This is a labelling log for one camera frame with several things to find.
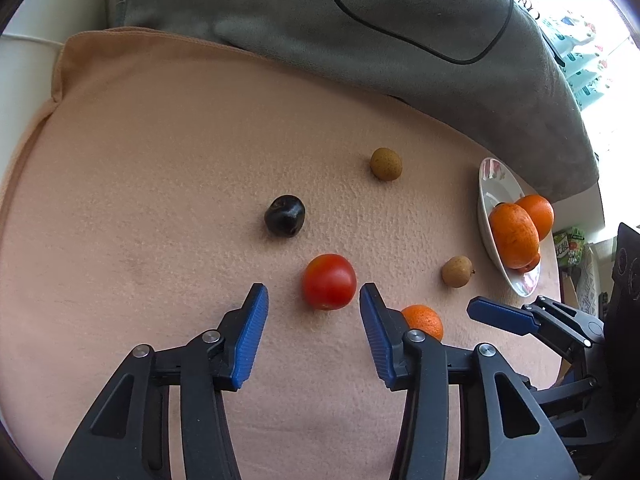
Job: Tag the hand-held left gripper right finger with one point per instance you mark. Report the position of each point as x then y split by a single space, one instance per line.
377 340

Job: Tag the brown kiwi, far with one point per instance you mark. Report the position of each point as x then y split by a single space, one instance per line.
386 163

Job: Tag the black patterned fabric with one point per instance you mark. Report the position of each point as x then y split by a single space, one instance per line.
625 265

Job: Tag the dark plum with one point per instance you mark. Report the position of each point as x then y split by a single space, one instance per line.
285 215

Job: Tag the green printed bag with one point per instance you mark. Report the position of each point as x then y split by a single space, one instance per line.
570 247

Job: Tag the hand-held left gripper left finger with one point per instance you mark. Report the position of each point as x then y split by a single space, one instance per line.
250 335

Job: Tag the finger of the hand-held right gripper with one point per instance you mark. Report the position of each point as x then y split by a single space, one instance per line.
570 390
500 314

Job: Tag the grey cushion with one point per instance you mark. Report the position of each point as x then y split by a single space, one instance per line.
300 5

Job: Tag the small tangerine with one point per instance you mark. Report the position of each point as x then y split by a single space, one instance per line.
425 321
532 262
541 212

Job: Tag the beige blanket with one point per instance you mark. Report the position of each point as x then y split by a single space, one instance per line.
150 185

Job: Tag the floral white plate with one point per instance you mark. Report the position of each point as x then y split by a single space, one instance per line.
492 195

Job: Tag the red tomato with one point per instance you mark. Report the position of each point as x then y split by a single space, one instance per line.
329 281

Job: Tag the large orange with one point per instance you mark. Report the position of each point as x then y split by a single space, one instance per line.
512 235

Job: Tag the brown kiwi, near plate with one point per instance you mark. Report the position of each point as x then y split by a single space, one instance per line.
454 271

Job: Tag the floral teal pouch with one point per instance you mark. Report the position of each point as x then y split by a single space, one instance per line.
587 77
594 99
570 24
580 51

